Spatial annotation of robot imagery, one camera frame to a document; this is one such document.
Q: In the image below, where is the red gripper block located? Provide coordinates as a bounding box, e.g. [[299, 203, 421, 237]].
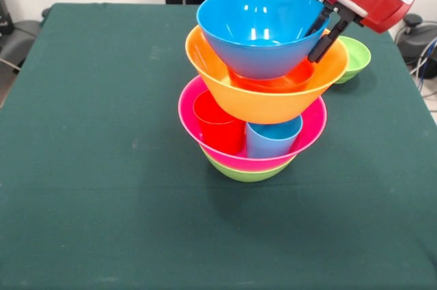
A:
[[305, 0, 417, 64]]

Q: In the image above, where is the small green bowl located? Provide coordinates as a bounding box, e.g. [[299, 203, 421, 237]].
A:
[[334, 35, 372, 85]]

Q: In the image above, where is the small red-orange bowl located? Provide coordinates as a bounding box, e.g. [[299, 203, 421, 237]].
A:
[[227, 57, 317, 93]]

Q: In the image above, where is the large blue bowl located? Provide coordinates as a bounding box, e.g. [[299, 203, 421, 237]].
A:
[[196, 0, 331, 80]]

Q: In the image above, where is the large pink bowl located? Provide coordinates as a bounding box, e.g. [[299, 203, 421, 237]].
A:
[[178, 74, 328, 172]]

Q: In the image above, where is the large orange bowl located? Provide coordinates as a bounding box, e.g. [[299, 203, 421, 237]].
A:
[[184, 25, 350, 125]]

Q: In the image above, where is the blue cup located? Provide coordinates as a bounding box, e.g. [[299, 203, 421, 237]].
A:
[[245, 115, 304, 158]]

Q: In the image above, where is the red cup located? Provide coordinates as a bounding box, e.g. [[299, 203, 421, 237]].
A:
[[193, 90, 247, 154]]

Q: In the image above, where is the large green bowl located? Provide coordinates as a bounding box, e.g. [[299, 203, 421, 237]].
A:
[[199, 146, 296, 183]]

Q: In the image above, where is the dark green tablecloth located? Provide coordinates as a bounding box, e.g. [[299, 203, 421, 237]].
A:
[[0, 2, 437, 290]]

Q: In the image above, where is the blue cable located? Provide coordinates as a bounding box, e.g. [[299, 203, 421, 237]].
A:
[[417, 42, 437, 91]]

